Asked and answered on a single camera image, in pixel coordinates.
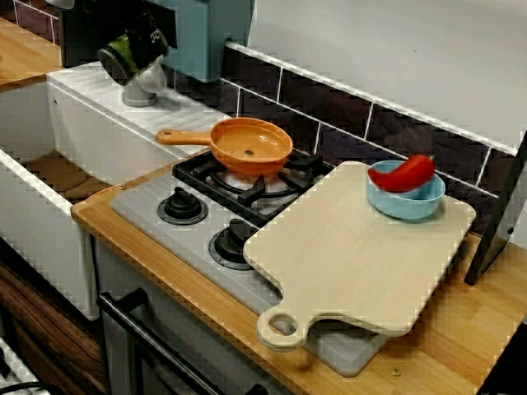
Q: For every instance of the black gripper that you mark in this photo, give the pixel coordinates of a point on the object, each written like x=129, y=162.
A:
x=150, y=35

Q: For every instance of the green tin can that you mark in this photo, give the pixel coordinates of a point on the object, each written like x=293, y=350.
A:
x=115, y=57

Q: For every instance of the orange toy frying pan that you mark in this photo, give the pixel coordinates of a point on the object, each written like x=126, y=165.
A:
x=247, y=144

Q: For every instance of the grey toy faucet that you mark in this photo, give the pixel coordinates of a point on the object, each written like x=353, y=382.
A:
x=142, y=92

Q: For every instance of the white sink basin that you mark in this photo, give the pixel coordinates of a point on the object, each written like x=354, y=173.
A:
x=82, y=123

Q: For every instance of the black burner grate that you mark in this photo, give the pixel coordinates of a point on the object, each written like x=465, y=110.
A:
x=189, y=166

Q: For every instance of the grey stove top plate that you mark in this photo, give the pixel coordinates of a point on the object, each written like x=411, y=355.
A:
x=140, y=201

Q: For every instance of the black stove knob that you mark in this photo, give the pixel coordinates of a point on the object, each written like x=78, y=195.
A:
x=181, y=205
x=232, y=244

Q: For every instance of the bamboo kitchen counter top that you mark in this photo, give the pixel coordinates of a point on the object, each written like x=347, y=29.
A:
x=173, y=267

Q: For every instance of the pale wooden cutting board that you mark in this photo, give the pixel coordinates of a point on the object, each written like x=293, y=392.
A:
x=350, y=255

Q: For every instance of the red chili pepper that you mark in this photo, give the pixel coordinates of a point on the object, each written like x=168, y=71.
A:
x=403, y=177

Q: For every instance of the light blue bowl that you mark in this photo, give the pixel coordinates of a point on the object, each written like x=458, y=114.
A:
x=411, y=207

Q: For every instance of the black vertical post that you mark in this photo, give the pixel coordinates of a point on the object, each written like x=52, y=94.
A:
x=78, y=41
x=494, y=230

